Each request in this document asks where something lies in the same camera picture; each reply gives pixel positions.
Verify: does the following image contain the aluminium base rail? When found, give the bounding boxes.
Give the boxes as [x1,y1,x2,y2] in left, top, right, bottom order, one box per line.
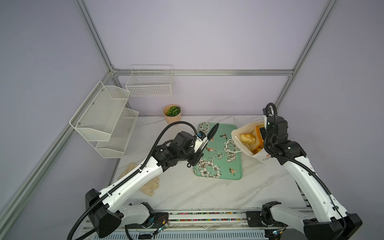
[80,208,331,232]

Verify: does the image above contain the white paper bag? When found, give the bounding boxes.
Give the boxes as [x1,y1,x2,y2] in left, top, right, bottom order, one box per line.
[225,120,271,165]

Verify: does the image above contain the potted green plant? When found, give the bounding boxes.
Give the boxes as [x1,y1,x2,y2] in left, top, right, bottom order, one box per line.
[163,105,182,124]

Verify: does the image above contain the white two-tier mesh shelf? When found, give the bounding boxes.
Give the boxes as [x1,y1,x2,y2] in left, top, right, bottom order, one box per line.
[69,82,139,159]

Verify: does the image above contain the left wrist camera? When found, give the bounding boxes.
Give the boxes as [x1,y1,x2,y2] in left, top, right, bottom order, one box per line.
[194,131,208,153]

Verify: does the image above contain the green floral tray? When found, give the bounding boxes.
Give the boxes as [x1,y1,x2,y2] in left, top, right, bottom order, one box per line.
[194,123,243,180]

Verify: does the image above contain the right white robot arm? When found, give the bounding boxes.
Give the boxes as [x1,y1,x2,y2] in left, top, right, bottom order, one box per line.
[261,103,363,240]

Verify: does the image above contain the yellow fake bread roll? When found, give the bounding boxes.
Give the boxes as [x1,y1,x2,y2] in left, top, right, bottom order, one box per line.
[240,134,257,144]

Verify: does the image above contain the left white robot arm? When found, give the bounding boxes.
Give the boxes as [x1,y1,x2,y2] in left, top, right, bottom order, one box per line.
[67,121,219,240]

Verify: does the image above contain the white wire basket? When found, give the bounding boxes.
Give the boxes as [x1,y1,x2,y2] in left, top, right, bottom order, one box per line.
[126,65,174,97]

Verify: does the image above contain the fake toast slice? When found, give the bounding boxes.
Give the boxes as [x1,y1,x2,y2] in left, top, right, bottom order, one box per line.
[251,126,264,154]

